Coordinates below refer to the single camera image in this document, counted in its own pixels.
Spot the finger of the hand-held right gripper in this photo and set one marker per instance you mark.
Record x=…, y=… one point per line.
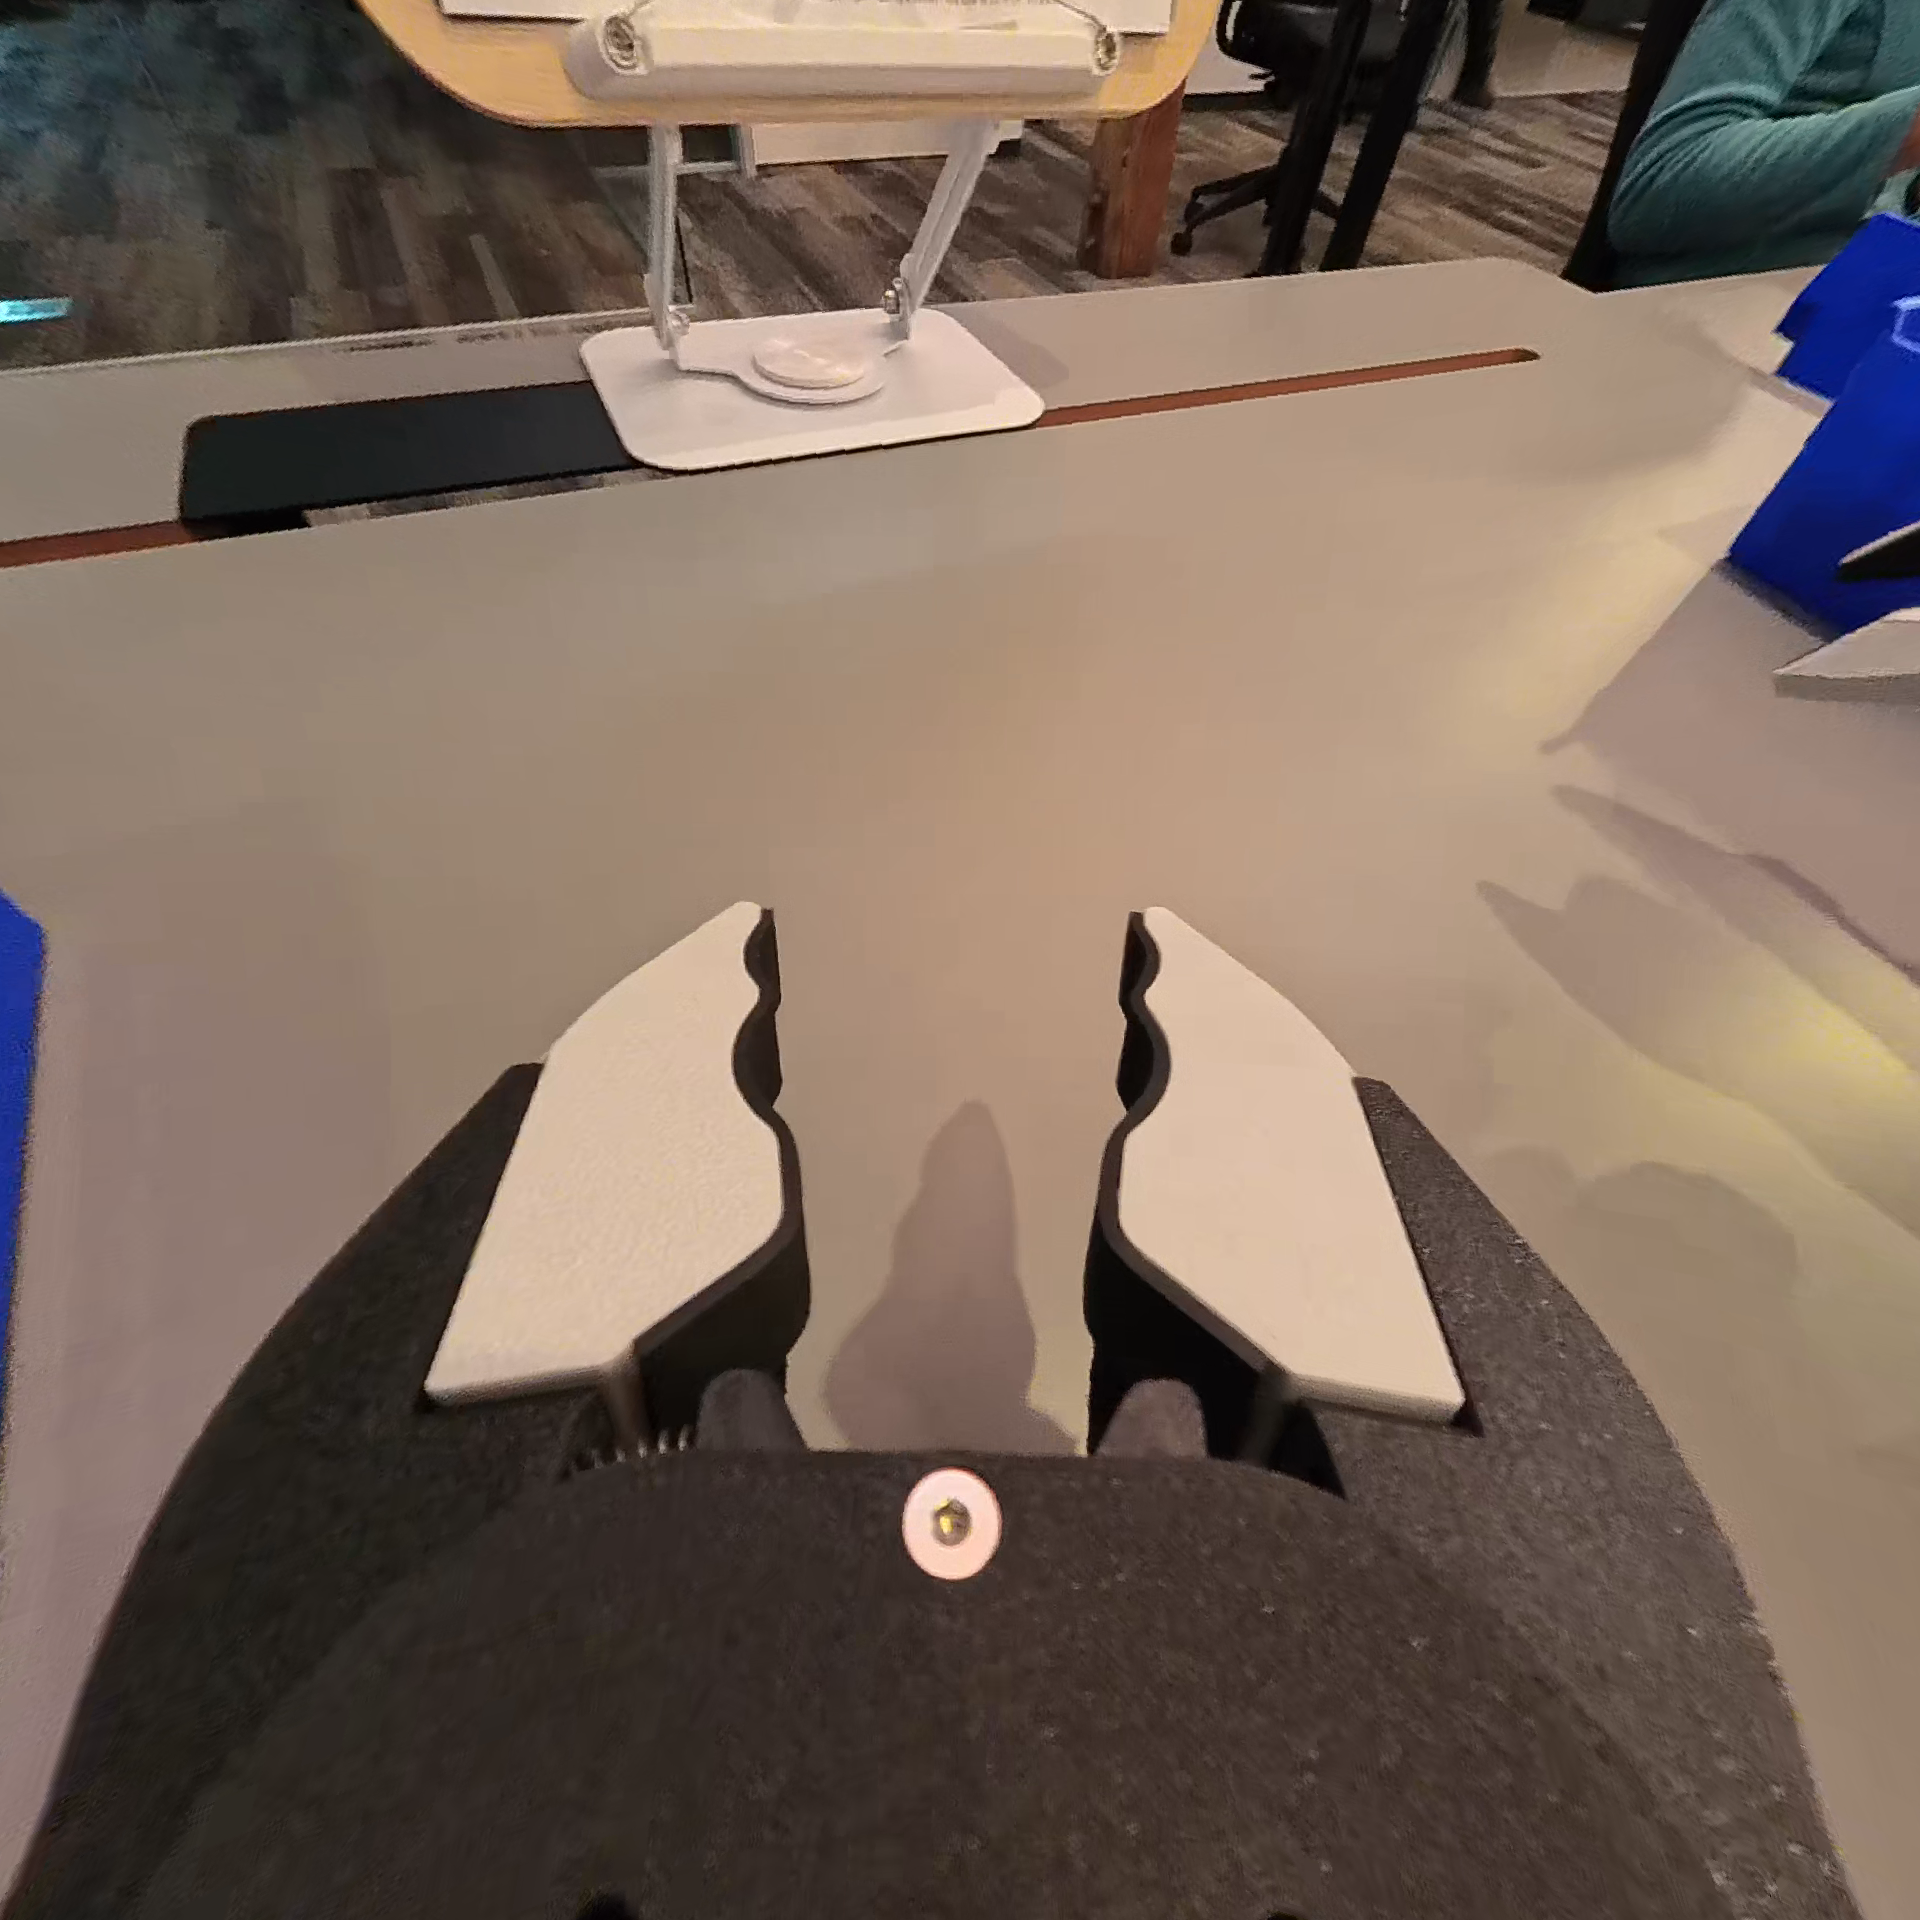
x=1892, y=558
x=1867, y=660

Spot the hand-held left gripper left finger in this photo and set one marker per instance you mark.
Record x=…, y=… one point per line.
x=617, y=1199

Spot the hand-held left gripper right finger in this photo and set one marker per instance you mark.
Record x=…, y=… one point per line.
x=1290, y=1212

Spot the black office chair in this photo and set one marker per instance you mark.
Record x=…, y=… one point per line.
x=1628, y=104
x=1248, y=150

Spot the black tripod stand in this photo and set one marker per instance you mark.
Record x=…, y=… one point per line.
x=1351, y=135

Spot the black flat pad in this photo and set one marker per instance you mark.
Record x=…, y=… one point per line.
x=391, y=451

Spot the instruction sheet on stand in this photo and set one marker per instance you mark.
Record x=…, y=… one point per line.
x=809, y=408

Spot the brown wooden column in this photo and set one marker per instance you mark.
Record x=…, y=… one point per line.
x=1132, y=182

